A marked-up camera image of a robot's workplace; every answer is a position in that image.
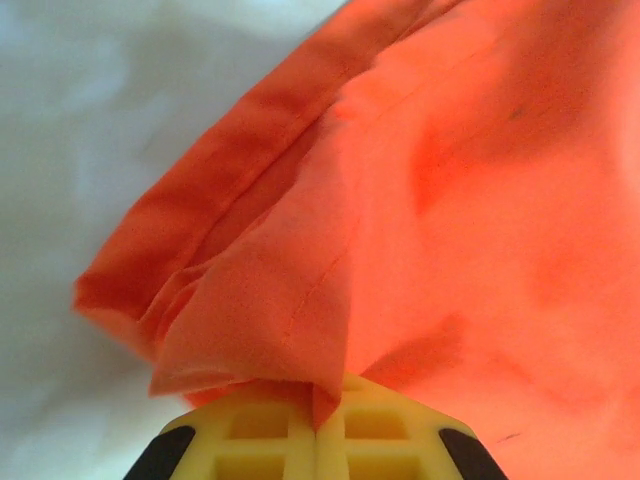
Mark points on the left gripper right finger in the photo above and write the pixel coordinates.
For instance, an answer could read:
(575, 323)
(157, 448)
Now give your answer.
(335, 450)

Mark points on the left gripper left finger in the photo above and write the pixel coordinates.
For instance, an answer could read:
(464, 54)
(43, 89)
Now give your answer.
(300, 450)

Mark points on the red-orange shorts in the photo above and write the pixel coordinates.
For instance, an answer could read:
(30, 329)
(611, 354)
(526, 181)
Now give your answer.
(450, 200)

